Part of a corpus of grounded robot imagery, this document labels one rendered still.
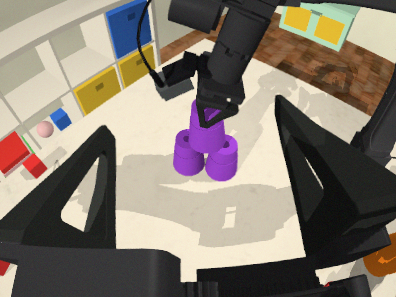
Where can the orange cup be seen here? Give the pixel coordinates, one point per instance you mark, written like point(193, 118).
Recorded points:
point(389, 252)
point(371, 267)
point(381, 264)

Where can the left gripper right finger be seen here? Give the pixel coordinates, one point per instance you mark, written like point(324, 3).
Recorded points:
point(359, 193)

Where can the purple cup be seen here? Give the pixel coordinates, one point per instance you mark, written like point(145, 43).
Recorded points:
point(187, 161)
point(222, 165)
point(204, 140)

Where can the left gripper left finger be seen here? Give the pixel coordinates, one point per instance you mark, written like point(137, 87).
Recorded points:
point(36, 219)

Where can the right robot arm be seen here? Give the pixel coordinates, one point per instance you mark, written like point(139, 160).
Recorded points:
point(243, 29)

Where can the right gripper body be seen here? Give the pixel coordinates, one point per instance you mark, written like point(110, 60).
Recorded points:
point(219, 76)

